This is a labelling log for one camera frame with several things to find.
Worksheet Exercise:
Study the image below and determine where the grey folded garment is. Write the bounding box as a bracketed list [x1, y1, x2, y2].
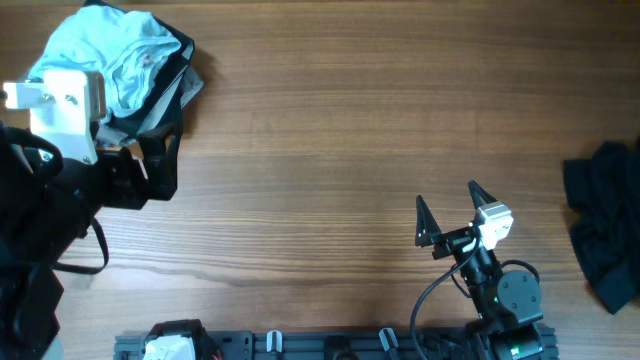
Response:
[96, 66, 204, 146]

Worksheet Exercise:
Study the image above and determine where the black cable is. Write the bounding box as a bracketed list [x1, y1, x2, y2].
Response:
[0, 124, 110, 276]
[409, 239, 484, 360]

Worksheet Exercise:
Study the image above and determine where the black folded garment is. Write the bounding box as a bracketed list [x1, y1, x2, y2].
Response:
[79, 1, 195, 146]

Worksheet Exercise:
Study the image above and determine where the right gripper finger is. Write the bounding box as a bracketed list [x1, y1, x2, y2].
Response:
[468, 180, 497, 209]
[415, 195, 443, 247]

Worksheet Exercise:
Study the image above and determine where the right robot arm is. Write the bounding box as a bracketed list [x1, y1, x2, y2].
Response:
[409, 180, 545, 360]

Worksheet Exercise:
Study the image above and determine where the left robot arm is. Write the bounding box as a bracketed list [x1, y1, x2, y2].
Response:
[1, 126, 182, 359]

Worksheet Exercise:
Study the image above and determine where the right black cable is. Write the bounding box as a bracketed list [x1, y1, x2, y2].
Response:
[409, 239, 484, 360]

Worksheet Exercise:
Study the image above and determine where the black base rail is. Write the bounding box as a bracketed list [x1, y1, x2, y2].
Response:
[114, 326, 559, 360]

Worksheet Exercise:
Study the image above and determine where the light blue t-shirt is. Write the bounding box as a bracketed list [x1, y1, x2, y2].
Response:
[27, 5, 181, 117]

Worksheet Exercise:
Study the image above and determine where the black t-shirt under pile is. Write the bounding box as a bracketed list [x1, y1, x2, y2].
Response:
[563, 141, 639, 314]

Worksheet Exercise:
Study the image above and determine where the left black cable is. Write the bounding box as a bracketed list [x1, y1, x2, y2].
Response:
[0, 124, 110, 276]

